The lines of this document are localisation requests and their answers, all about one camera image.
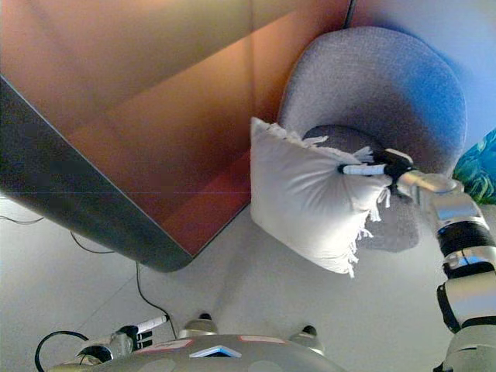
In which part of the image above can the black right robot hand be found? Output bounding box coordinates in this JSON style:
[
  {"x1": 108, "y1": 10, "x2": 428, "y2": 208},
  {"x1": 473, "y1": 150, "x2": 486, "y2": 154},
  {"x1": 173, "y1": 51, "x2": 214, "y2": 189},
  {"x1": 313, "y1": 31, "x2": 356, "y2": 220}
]
[{"x1": 336, "y1": 148, "x2": 414, "y2": 188}]

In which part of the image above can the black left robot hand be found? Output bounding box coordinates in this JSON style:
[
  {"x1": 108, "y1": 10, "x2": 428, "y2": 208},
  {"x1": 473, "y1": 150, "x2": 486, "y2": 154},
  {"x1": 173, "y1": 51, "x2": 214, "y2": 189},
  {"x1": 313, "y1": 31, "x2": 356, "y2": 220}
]
[{"x1": 115, "y1": 314, "x2": 171, "y2": 350}]

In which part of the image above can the white fringed pillow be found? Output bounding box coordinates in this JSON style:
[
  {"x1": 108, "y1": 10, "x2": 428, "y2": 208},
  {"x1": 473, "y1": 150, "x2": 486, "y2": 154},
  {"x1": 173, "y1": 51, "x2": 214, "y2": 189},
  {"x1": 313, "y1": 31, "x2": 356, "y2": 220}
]
[{"x1": 250, "y1": 115, "x2": 392, "y2": 279}]

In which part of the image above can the silver left robot leg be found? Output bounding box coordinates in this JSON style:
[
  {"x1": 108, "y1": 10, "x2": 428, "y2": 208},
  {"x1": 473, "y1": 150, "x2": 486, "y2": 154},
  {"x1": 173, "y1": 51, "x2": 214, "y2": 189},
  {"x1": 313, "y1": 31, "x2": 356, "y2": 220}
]
[{"x1": 178, "y1": 312, "x2": 219, "y2": 340}]

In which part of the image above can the silver robot leg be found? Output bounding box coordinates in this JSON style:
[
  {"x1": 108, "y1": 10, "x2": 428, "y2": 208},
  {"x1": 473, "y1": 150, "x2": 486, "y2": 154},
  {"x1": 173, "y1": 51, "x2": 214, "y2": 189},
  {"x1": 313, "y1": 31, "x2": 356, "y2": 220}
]
[
  {"x1": 288, "y1": 325, "x2": 326, "y2": 356},
  {"x1": 178, "y1": 312, "x2": 219, "y2": 340}
]

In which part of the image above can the grey robot torso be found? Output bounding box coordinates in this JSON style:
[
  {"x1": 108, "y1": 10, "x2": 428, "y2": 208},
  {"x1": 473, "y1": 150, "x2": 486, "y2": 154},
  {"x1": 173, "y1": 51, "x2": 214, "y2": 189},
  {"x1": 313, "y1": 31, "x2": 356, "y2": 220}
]
[{"x1": 50, "y1": 335, "x2": 338, "y2": 372}]

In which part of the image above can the green leafy plant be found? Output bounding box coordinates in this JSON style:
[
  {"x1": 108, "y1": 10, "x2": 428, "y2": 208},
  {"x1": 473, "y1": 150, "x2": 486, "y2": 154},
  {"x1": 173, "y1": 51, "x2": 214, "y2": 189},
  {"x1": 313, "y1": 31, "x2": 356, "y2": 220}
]
[{"x1": 452, "y1": 127, "x2": 496, "y2": 206}]

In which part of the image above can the grey fabric armchair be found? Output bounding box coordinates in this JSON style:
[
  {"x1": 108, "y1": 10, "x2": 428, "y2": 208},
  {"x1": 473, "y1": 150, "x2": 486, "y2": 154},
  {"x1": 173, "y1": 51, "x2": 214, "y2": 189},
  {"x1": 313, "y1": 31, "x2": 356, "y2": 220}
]
[{"x1": 277, "y1": 26, "x2": 468, "y2": 255}]

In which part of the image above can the black vertical pole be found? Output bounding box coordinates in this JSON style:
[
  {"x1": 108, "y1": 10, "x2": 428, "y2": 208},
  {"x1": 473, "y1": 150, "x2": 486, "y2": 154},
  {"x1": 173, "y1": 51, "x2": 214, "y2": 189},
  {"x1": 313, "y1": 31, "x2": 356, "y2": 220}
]
[{"x1": 343, "y1": 0, "x2": 358, "y2": 30}]

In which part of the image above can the silver right robot leg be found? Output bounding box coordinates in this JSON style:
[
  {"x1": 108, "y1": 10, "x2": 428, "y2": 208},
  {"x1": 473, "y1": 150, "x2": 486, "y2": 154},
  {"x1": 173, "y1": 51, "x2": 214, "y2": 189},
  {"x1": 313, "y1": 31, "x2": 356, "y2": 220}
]
[{"x1": 288, "y1": 325, "x2": 326, "y2": 356}]

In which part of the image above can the brown cabinet with dark edge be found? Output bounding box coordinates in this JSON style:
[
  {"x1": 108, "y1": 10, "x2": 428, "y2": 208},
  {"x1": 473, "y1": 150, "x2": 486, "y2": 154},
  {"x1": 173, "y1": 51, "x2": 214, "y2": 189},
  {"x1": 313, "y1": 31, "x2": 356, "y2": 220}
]
[{"x1": 0, "y1": 0, "x2": 357, "y2": 274}]

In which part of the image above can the long black floor cable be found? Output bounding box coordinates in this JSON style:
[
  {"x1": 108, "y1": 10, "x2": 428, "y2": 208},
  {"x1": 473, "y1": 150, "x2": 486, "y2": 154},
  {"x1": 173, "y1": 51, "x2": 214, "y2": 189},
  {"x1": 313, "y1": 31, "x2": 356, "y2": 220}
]
[{"x1": 71, "y1": 231, "x2": 176, "y2": 338}]

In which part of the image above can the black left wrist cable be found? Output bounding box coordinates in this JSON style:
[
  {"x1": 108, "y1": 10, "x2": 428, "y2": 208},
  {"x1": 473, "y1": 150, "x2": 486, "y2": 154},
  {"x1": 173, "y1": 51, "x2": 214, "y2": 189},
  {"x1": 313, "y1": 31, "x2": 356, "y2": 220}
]
[{"x1": 34, "y1": 330, "x2": 91, "y2": 372}]

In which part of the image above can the thin black floor cable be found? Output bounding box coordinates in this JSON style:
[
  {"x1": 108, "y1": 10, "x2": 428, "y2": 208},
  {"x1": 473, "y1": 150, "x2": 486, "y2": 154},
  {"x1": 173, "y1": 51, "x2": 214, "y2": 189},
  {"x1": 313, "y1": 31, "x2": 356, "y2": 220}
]
[{"x1": 0, "y1": 215, "x2": 46, "y2": 226}]

